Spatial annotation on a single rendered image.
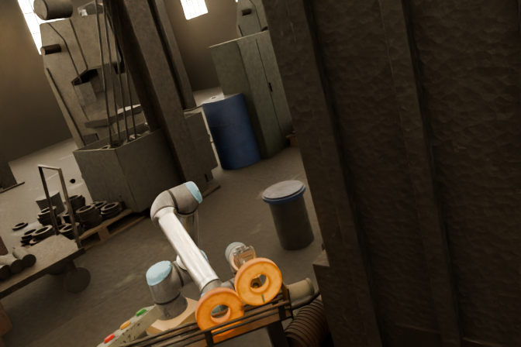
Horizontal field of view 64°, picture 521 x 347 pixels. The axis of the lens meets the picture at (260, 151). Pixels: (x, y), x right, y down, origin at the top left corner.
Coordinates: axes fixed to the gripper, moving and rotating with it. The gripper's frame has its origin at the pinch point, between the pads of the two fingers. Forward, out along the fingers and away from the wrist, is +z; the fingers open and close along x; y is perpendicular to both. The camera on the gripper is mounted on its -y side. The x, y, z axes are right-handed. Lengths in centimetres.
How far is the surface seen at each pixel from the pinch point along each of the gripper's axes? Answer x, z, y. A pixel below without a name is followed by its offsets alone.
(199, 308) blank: -20.2, 0.6, -2.2
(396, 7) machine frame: 31, 69, 55
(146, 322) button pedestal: -41, -37, -10
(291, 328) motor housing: 6.8, -8.8, -24.1
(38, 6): -103, -518, 345
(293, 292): 10.0, -0.9, -10.0
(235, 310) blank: -9.9, -0.8, -7.6
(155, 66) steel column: 12, -291, 152
